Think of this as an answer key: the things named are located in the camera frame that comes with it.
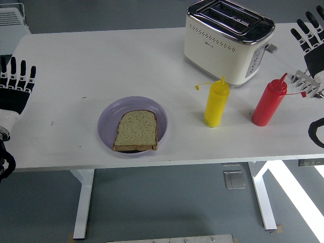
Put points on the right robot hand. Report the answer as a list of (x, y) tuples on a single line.
[(315, 58)]

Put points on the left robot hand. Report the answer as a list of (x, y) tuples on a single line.
[(12, 101)]

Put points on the purple round plate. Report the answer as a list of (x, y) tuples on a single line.
[(108, 121)]

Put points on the cream and chrome toaster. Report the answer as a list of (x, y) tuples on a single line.
[(215, 58)]

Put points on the brown bread slice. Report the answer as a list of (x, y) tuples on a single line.
[(138, 131)]

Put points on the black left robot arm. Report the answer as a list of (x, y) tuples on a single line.
[(5, 157)]

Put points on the silver metal toast rack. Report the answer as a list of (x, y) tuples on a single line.
[(305, 82)]

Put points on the white slatted cart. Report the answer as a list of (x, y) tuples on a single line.
[(10, 35)]

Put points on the red squeeze bottle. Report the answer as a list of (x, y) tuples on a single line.
[(265, 106)]

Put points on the grey table control panel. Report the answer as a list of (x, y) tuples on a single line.
[(310, 162)]

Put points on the yellow squeeze bottle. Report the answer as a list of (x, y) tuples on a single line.
[(215, 106)]

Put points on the white table leg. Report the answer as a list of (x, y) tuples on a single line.
[(263, 197), (83, 202)]

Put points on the metal floor outlet cover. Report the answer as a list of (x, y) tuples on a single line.
[(234, 180)]

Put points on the brown floor tape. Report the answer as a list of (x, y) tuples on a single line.
[(278, 227)]

